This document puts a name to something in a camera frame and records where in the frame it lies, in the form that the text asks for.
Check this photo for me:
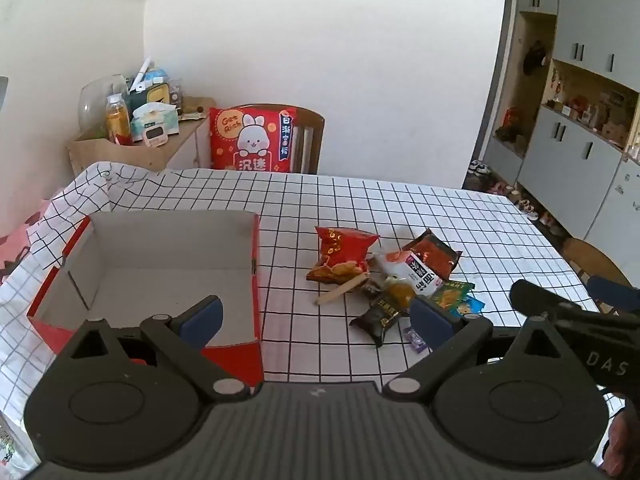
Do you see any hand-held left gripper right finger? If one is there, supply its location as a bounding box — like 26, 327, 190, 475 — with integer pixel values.
381, 295, 576, 402

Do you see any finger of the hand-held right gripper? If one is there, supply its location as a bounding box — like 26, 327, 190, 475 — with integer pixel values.
510, 279, 583, 318

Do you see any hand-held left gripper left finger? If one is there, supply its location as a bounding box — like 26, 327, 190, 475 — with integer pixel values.
65, 295, 249, 402

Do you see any green snack packet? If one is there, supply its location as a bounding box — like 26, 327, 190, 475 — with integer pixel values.
431, 280, 475, 311

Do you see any blue cookie packet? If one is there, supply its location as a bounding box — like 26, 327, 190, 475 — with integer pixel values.
450, 296, 486, 318

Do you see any amber jelly packet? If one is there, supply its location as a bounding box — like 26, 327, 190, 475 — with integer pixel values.
382, 276, 418, 306

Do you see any black snack packet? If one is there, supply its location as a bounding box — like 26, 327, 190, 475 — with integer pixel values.
349, 297, 408, 347

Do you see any white snack packet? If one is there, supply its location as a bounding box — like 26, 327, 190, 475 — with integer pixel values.
375, 251, 445, 293

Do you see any dark orange snack packet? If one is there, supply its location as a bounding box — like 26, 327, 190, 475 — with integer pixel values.
401, 228, 463, 281

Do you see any red cardboard box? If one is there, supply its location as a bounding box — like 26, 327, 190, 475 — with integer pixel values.
26, 210, 265, 386

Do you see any red chips packet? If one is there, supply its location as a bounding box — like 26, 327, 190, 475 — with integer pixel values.
306, 226, 380, 285

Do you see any person's right hand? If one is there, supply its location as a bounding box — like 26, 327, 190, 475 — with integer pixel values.
602, 407, 640, 476

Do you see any small purple candy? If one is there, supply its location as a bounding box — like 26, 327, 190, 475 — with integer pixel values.
404, 326, 430, 353

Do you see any dark blue cloth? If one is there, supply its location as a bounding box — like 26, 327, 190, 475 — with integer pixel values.
585, 276, 640, 313

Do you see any brown round-back chair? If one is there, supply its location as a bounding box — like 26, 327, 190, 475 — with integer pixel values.
560, 237, 633, 291

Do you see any wooden stick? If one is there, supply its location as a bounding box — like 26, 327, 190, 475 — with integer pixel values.
314, 274, 368, 306

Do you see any white checked tablecloth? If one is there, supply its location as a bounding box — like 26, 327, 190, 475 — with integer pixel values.
0, 161, 613, 461

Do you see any wooden side shelf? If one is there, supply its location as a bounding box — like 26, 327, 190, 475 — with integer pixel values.
67, 97, 217, 178

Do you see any red rabbit cushion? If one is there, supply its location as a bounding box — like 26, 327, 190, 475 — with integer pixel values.
208, 106, 297, 175

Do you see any white timer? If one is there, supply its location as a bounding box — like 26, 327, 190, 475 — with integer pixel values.
135, 121, 168, 147

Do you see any pink cloth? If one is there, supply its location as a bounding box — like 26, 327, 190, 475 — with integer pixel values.
0, 199, 51, 286

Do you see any tissue pack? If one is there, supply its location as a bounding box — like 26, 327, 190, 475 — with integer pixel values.
131, 102, 180, 136

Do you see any wooden chair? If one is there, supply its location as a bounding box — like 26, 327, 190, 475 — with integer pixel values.
227, 104, 326, 176

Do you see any orange drink bottle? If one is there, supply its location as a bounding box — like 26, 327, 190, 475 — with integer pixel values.
105, 94, 133, 146

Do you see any yellow clock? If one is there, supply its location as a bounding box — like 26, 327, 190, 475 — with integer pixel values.
131, 85, 171, 111

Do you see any printed packet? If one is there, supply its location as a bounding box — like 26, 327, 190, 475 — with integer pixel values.
0, 410, 23, 471

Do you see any grey wall cabinet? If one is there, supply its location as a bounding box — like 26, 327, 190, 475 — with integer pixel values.
482, 0, 640, 281

